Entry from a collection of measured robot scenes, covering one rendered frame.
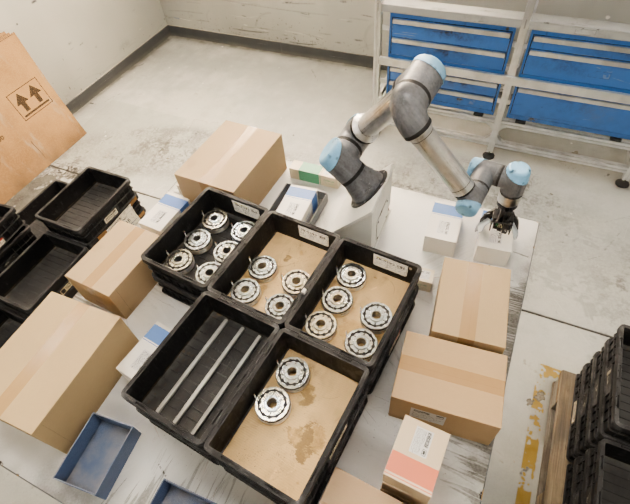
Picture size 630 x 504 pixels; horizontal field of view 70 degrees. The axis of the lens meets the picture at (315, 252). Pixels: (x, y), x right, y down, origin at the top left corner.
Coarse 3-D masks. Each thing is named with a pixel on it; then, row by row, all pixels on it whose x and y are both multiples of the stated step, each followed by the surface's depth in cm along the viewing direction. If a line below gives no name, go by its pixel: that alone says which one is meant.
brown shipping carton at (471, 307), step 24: (456, 264) 156; (480, 264) 155; (456, 288) 150; (480, 288) 149; (504, 288) 148; (456, 312) 144; (480, 312) 144; (504, 312) 143; (432, 336) 144; (456, 336) 139; (480, 336) 139; (504, 336) 138
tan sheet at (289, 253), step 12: (276, 240) 173; (288, 240) 172; (264, 252) 170; (276, 252) 169; (288, 252) 169; (300, 252) 168; (312, 252) 168; (324, 252) 167; (288, 264) 165; (300, 264) 165; (312, 264) 164; (276, 276) 162; (264, 288) 159; (276, 288) 159; (264, 300) 156; (264, 312) 153
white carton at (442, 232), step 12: (444, 204) 183; (432, 216) 180; (444, 216) 179; (456, 216) 179; (432, 228) 176; (444, 228) 175; (456, 228) 175; (432, 240) 174; (444, 240) 172; (456, 240) 171; (432, 252) 179; (444, 252) 177
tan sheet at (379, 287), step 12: (360, 264) 163; (372, 276) 159; (384, 276) 159; (372, 288) 156; (384, 288) 156; (396, 288) 155; (336, 300) 154; (360, 300) 153; (372, 300) 153; (384, 300) 153; (396, 300) 152; (312, 312) 152; (348, 324) 148; (360, 324) 148; (336, 336) 146
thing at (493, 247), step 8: (488, 224) 175; (488, 232) 172; (496, 232) 172; (480, 240) 170; (488, 240) 170; (496, 240) 170; (504, 240) 170; (512, 240) 169; (480, 248) 170; (488, 248) 168; (496, 248) 167; (504, 248) 167; (480, 256) 173; (488, 256) 171; (496, 256) 170; (504, 256) 169; (496, 264) 173; (504, 264) 172
